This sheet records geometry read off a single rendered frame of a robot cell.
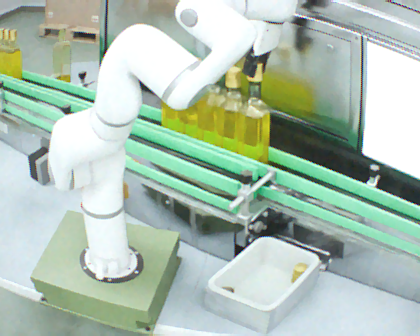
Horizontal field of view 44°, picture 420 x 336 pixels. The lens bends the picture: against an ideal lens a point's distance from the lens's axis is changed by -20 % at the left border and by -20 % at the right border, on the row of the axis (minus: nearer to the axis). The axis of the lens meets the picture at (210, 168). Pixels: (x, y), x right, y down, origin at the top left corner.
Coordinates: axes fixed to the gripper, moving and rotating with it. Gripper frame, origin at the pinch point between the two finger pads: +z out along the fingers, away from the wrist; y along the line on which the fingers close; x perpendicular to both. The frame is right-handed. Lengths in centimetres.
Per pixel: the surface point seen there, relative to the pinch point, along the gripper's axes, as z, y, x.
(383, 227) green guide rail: 14.6, 4.4, 46.2
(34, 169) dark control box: 54, 23, -51
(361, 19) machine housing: -23.2, -12.5, 18.2
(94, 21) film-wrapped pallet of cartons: 178, -240, -286
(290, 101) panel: 11.6, -12.6, 6.0
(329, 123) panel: 10.5, -12.4, 18.0
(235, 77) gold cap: 5.0, 1.0, -3.4
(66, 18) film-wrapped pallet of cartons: 190, -240, -332
